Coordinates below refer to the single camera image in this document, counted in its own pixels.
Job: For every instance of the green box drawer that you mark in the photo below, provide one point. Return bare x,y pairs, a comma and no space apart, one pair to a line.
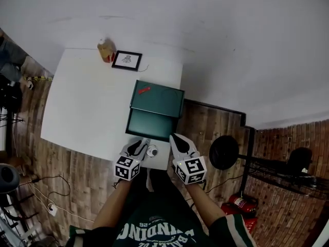
150,125

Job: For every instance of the black tripod stand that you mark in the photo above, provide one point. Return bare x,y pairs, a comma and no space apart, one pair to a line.
9,102

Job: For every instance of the black round padded seat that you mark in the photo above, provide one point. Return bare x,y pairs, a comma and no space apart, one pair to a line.
8,177

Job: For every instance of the person's right forearm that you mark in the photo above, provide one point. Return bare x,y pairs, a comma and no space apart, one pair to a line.
204,204

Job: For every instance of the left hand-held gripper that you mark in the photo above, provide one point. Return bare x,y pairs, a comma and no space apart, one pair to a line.
126,167

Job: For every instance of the yellow tape measure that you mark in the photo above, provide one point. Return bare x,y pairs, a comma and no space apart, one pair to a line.
38,78

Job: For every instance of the red fire extinguisher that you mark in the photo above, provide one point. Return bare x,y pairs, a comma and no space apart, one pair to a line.
242,202

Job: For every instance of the person's left forearm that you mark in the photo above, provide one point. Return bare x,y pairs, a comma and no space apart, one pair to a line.
113,204

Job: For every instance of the green metal box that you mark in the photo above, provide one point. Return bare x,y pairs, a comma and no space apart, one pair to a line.
164,98

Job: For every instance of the pile of grey clothing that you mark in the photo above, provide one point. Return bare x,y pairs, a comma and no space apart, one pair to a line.
11,58

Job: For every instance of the dark green printed shirt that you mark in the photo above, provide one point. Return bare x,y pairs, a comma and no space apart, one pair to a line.
159,225

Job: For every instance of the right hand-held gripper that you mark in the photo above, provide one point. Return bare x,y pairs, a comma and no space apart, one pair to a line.
191,170

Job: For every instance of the small white round device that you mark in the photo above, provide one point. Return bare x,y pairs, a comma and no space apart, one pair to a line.
152,152

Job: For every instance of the brown bottle with white cap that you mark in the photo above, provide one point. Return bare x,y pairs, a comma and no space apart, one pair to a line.
105,51

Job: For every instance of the red utility knife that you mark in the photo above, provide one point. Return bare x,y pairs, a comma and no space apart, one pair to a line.
144,89

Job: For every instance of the white power socket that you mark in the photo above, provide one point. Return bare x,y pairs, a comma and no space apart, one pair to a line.
52,210

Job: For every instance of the black picture frame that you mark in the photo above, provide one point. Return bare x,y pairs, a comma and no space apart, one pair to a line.
127,60

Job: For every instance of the black chair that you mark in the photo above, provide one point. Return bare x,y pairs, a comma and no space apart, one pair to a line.
299,158

